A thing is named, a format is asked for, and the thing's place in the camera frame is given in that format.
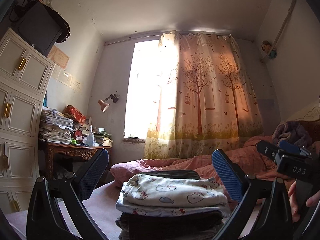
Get tree print curtain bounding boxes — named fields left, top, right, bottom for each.
left=144, top=31, right=263, bottom=159

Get dark bag on cabinet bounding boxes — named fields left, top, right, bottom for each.
left=9, top=0, right=70, bottom=56

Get carved wooden desk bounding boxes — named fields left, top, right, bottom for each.
left=37, top=140, right=112, bottom=179

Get person's right hand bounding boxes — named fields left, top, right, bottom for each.
left=287, top=179, right=320, bottom=223

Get white plastic bottle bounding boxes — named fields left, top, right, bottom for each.
left=87, top=125, right=95, bottom=146

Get white cartoon print folded garment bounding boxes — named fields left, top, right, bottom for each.
left=116, top=191, right=231, bottom=217

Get white panelled cabinet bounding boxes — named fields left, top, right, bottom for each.
left=0, top=28, right=55, bottom=214

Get cream cartoon print pants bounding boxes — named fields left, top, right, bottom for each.
left=121, top=174, right=228, bottom=207

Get stack of papers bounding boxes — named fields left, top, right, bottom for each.
left=39, top=106, right=74, bottom=144

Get red box on desk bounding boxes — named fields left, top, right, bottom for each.
left=62, top=105, right=86, bottom=124

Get grey folded garment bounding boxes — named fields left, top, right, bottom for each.
left=118, top=223, right=223, bottom=239

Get stack of books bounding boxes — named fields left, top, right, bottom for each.
left=94, top=132, right=113, bottom=147

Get pink plaid quilt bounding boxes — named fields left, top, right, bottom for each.
left=111, top=136, right=294, bottom=187

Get purple fleece blanket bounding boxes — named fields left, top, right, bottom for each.
left=272, top=121, right=312, bottom=147

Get framed certificate on wall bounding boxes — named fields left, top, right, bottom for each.
left=47, top=45, right=69, bottom=69

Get pink wall lamp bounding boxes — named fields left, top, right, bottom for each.
left=98, top=94, right=119, bottom=113

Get wooden carved headboard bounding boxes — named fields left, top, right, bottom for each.
left=285, top=99, right=319, bottom=144

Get white wall pipe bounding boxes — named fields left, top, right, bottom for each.
left=260, top=0, right=297, bottom=63

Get plush toy on pipe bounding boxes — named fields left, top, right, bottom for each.
left=261, top=40, right=277, bottom=60

